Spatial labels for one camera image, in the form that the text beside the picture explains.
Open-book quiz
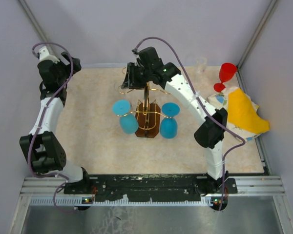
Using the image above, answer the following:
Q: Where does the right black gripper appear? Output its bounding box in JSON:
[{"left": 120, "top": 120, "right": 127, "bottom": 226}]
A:
[{"left": 122, "top": 63, "right": 151, "bottom": 90}]

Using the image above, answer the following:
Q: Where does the blue wine glass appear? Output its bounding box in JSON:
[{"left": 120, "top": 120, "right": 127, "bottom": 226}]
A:
[
  {"left": 160, "top": 102, "right": 180, "bottom": 139},
  {"left": 112, "top": 99, "right": 139, "bottom": 134}
]

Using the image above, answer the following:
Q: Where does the clear wine glass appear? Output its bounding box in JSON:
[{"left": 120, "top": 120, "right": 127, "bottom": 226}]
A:
[
  {"left": 114, "top": 81, "right": 123, "bottom": 94},
  {"left": 194, "top": 57, "right": 208, "bottom": 75}
]

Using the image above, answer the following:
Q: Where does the red plastic wine glass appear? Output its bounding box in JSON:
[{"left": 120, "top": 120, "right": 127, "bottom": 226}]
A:
[{"left": 213, "top": 62, "right": 237, "bottom": 92}]

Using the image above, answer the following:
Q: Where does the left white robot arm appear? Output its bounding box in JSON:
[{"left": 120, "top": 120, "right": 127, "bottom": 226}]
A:
[{"left": 19, "top": 47, "right": 92, "bottom": 194}]

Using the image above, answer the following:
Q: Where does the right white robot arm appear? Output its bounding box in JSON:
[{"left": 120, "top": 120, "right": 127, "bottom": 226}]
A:
[{"left": 121, "top": 47, "right": 228, "bottom": 193}]

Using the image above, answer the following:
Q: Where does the patterned yellow cloth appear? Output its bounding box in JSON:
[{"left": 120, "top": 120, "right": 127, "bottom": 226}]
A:
[{"left": 208, "top": 86, "right": 270, "bottom": 141}]

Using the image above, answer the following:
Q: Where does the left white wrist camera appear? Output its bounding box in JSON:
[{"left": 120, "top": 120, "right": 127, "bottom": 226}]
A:
[{"left": 37, "top": 46, "right": 60, "bottom": 63}]

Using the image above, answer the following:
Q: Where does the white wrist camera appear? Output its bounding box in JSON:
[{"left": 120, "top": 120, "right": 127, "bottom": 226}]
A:
[
  {"left": 132, "top": 48, "right": 143, "bottom": 67},
  {"left": 37, "top": 46, "right": 60, "bottom": 63}
]

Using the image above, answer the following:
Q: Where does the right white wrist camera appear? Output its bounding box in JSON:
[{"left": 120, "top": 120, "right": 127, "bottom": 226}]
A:
[{"left": 132, "top": 48, "right": 143, "bottom": 67}]

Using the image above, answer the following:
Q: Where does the gold wire glass rack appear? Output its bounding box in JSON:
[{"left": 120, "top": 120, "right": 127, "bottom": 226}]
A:
[{"left": 124, "top": 82, "right": 166, "bottom": 138}]

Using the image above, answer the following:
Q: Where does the left aluminium corner post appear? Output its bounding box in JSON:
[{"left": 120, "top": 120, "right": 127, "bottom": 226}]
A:
[{"left": 17, "top": 0, "right": 57, "bottom": 57}]

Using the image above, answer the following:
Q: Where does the aluminium corner post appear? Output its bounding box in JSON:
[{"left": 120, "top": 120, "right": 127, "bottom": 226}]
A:
[
  {"left": 236, "top": 0, "right": 279, "bottom": 69},
  {"left": 17, "top": 0, "right": 57, "bottom": 57}
]

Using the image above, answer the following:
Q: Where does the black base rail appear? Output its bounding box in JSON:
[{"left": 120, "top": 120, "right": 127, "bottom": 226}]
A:
[{"left": 21, "top": 173, "right": 284, "bottom": 212}]

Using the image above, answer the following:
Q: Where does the right aluminium corner post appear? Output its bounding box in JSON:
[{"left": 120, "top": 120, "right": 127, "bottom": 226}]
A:
[{"left": 236, "top": 0, "right": 279, "bottom": 69}]

